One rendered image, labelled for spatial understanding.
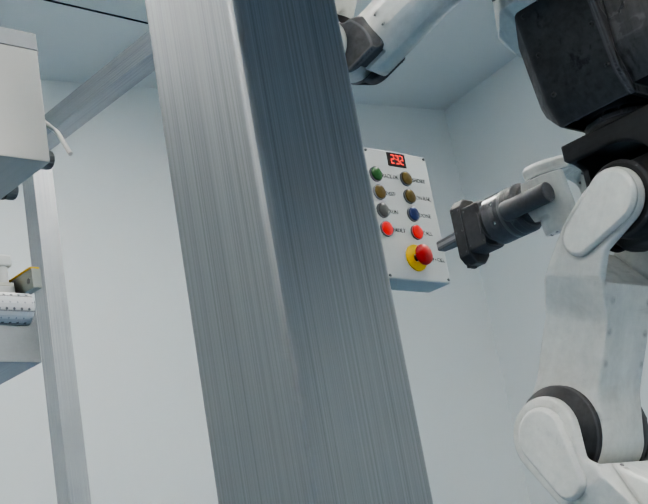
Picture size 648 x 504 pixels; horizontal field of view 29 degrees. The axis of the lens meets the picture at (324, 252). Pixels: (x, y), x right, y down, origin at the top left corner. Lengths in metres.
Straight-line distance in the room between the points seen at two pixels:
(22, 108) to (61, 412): 1.24
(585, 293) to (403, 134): 4.92
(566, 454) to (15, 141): 0.97
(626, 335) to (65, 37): 4.01
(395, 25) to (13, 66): 0.65
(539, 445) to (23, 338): 0.79
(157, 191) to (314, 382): 5.54
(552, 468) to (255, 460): 1.50
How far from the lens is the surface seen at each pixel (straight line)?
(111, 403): 5.43
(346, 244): 0.33
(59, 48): 5.62
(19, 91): 2.08
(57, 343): 3.20
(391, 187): 2.35
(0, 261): 2.01
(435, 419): 6.19
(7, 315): 1.94
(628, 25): 1.78
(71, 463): 3.14
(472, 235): 2.21
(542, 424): 1.81
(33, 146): 2.05
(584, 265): 1.79
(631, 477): 1.79
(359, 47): 1.80
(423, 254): 2.30
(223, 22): 0.34
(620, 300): 1.82
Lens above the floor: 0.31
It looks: 17 degrees up
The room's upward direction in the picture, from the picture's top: 10 degrees counter-clockwise
